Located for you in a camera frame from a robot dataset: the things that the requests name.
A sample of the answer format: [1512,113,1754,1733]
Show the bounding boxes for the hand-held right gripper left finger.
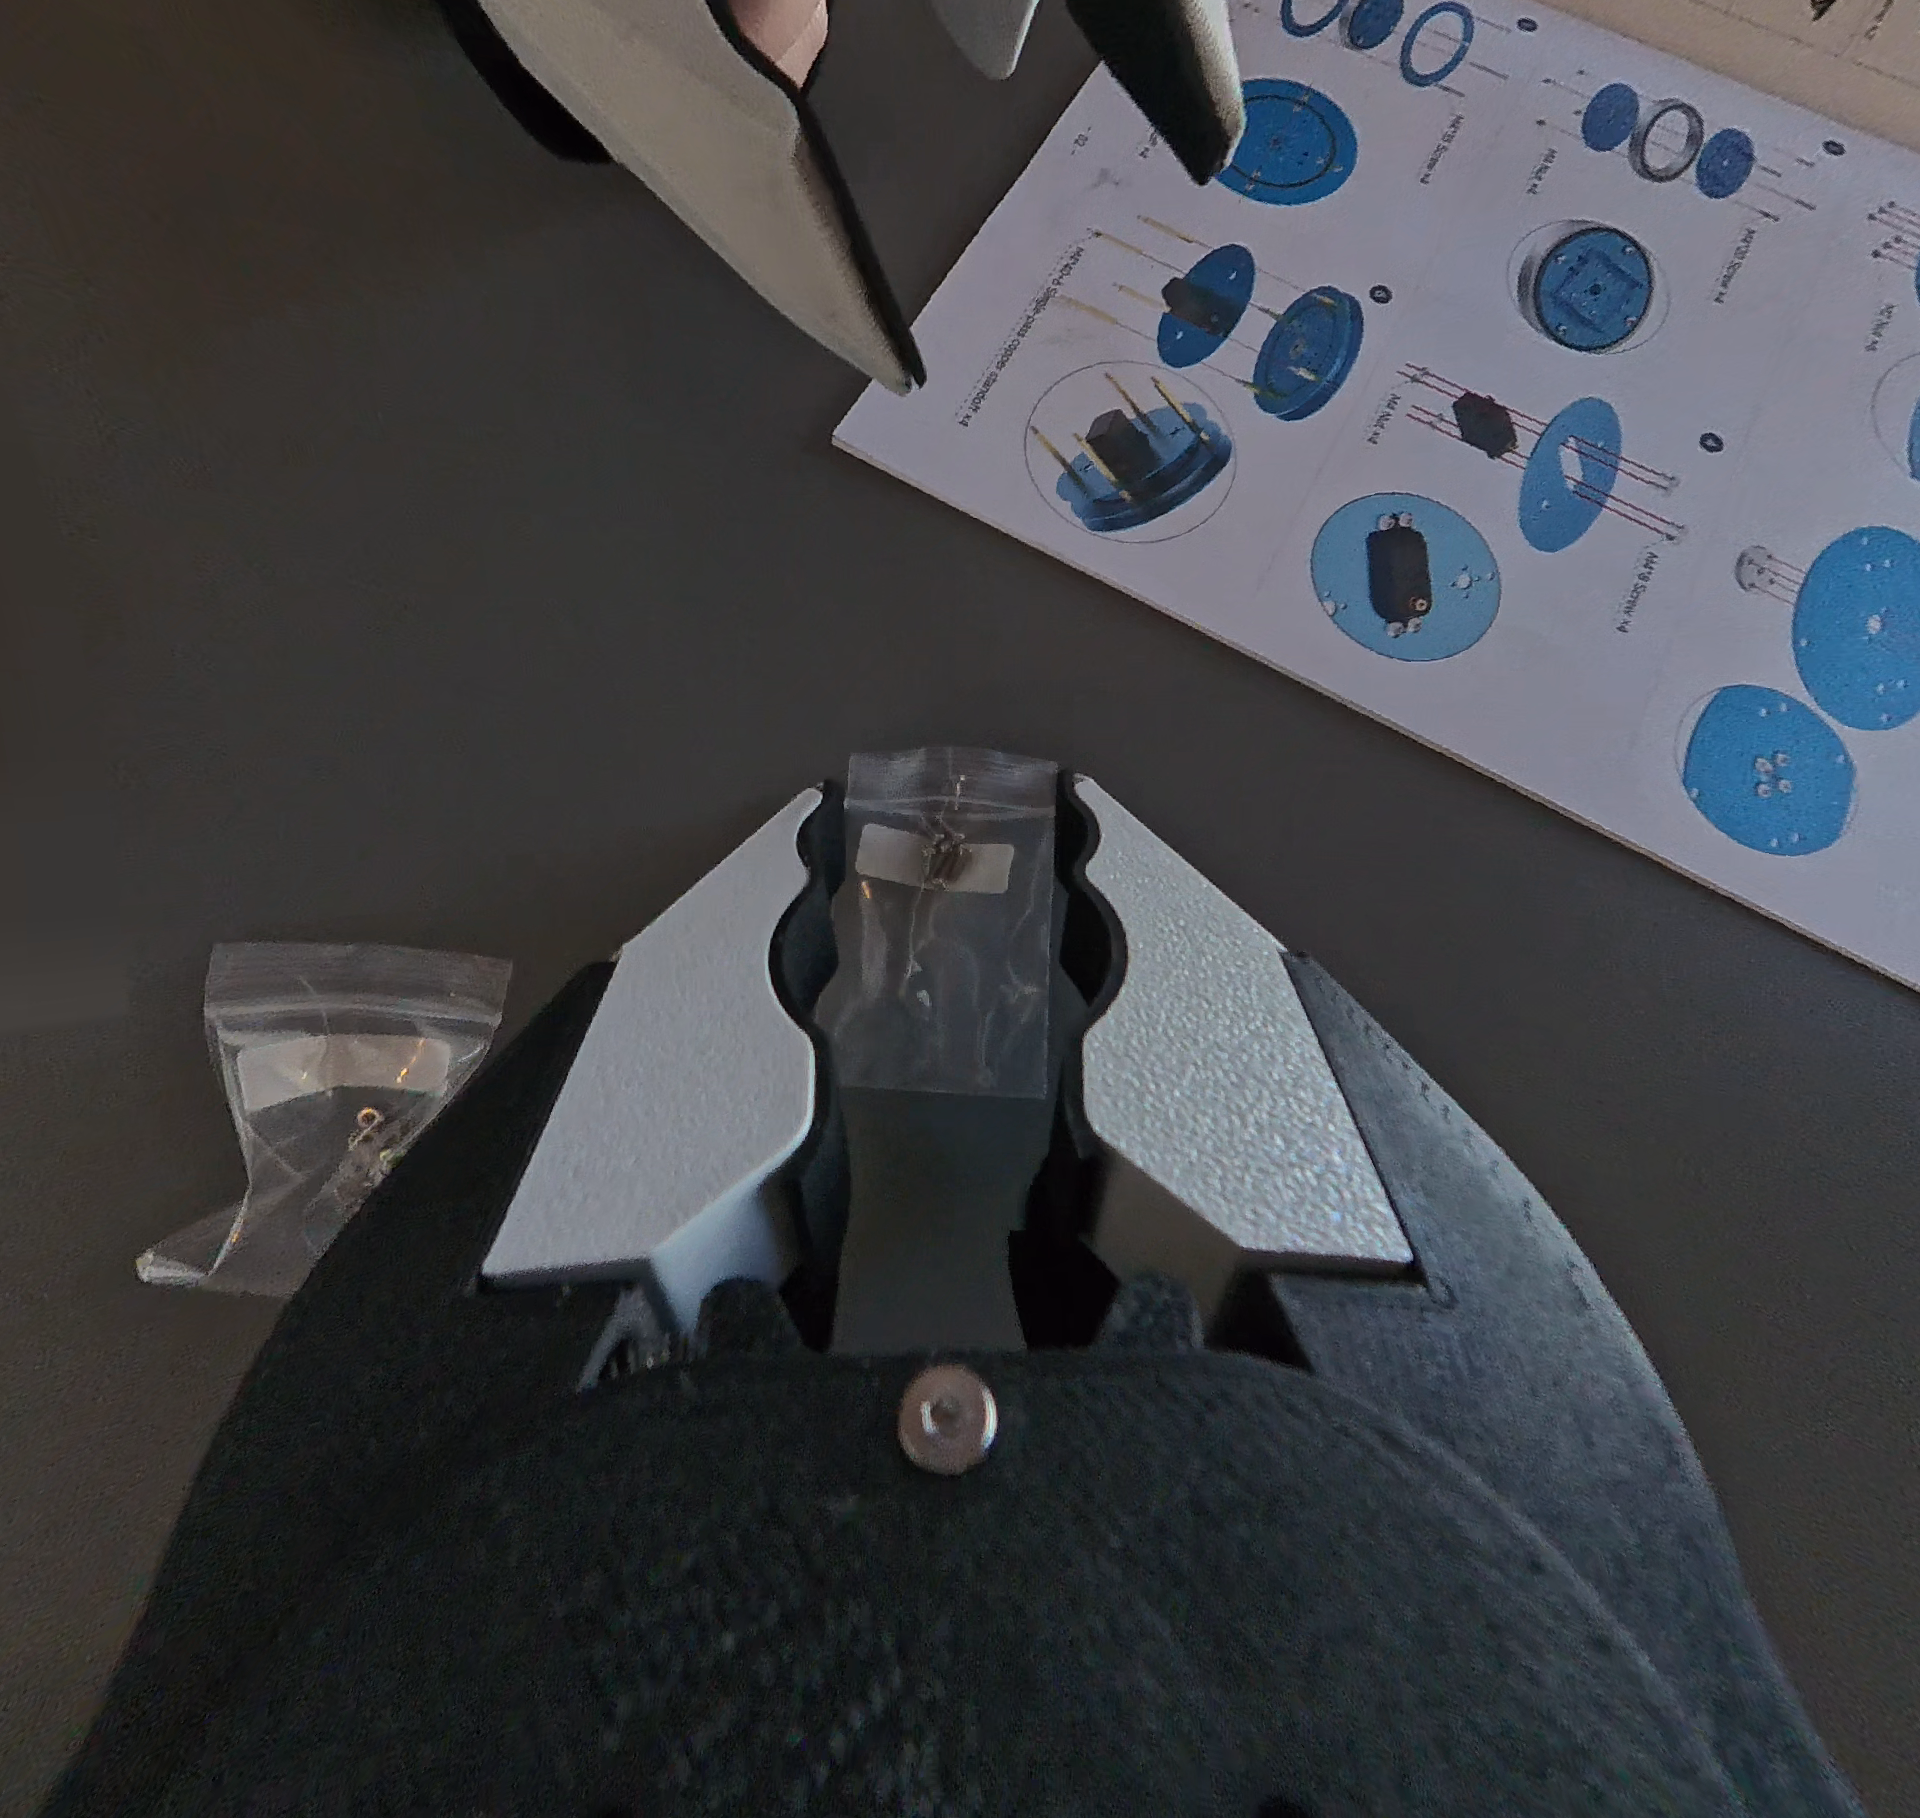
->
[480,785,847,1322]

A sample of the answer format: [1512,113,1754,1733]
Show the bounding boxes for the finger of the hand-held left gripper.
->
[418,0,926,399]
[900,0,1251,189]

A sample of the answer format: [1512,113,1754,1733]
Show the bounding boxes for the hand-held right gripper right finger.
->
[1056,773,1424,1296]

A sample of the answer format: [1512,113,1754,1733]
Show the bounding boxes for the small clear screw bag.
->
[136,944,516,1298]
[808,754,1065,1098]

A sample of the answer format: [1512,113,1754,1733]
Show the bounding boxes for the printed instruction sheet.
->
[830,0,1920,991]

